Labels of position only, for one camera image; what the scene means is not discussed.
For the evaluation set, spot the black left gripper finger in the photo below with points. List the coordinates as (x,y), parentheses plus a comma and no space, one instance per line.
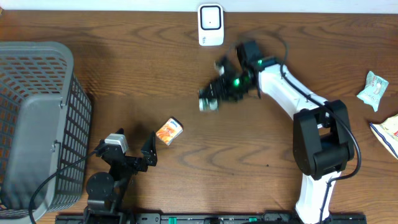
(149,151)
(120,131)

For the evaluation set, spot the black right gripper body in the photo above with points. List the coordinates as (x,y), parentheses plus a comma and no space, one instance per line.
(230,86)

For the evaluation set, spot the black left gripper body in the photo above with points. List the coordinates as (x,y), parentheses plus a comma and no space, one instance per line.
(132,163)

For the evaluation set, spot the orange tissue packet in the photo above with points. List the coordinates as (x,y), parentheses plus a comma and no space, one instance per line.
(169,131)

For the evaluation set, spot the green square box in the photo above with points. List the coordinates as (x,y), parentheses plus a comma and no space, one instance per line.
(208,100)

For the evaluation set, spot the teal wet wipes pack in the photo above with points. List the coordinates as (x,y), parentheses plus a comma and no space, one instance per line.
(374,89)

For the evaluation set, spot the yellow wet wipes pack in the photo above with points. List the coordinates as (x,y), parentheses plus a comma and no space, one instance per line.
(386,133)

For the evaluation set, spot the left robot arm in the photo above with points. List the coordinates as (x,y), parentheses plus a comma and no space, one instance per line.
(106,190)

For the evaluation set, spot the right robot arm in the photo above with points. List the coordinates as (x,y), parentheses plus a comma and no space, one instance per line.
(323,142)

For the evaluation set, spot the white barcode scanner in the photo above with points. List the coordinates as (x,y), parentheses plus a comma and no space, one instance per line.
(210,25)

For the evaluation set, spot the grey plastic shopping basket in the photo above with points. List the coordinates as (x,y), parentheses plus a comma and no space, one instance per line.
(45,127)

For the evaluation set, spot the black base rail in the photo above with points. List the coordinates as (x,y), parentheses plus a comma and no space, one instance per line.
(156,218)

